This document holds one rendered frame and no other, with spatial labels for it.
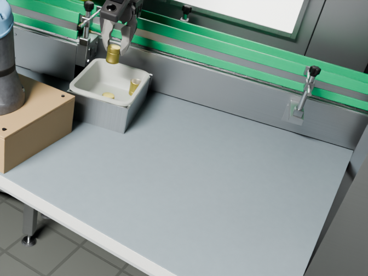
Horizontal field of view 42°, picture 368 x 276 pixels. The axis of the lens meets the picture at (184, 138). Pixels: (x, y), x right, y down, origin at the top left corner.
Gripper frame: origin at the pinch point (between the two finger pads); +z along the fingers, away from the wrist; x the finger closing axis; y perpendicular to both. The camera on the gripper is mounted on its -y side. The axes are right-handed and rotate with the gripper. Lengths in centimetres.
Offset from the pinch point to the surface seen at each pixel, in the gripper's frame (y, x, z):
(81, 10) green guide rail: 14.9, 16.7, -2.1
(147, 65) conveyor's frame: 16.6, -5.6, 9.5
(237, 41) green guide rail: 27.2, -29.4, -2.8
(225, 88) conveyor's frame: 18.1, -30.8, 9.4
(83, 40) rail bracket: 5.3, 11.1, 2.6
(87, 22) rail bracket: 5.2, 10.6, -2.9
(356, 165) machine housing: 8, -73, 14
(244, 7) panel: 36.2, -27.9, -10.7
